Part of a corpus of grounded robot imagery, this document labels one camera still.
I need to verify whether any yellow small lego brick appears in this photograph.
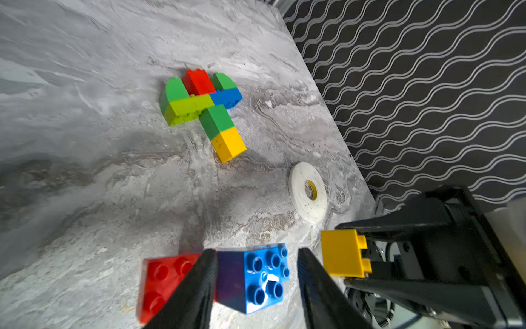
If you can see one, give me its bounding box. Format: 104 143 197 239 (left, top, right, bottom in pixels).
321 230 372 278

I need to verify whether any green small lego brick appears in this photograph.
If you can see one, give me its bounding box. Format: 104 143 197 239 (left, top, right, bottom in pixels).
159 78 190 113
199 104 234 141

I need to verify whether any white tape roll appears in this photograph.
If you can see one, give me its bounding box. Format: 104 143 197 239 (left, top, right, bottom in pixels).
288 162 328 223

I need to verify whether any green lego brick back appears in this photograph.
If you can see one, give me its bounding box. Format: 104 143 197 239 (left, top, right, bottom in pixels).
212 73 237 91

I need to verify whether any blue long lego brick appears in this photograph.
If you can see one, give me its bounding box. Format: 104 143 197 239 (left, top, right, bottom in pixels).
210 89 242 110

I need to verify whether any yellow square lego brick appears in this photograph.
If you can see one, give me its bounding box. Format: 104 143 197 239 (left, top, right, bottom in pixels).
212 127 247 163

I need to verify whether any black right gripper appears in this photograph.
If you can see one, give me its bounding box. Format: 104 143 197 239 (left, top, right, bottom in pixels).
334 186 525 328

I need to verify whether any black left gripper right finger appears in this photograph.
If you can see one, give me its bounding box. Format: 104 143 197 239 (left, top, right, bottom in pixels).
297 248 372 328

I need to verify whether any red long lego brick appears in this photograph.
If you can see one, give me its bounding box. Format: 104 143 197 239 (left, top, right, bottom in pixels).
136 251 218 325

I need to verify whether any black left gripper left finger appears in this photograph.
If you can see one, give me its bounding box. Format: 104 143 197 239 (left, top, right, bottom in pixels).
141 248 219 329

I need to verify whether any lime green long lego brick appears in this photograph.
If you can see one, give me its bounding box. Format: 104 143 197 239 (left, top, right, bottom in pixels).
163 95 215 126

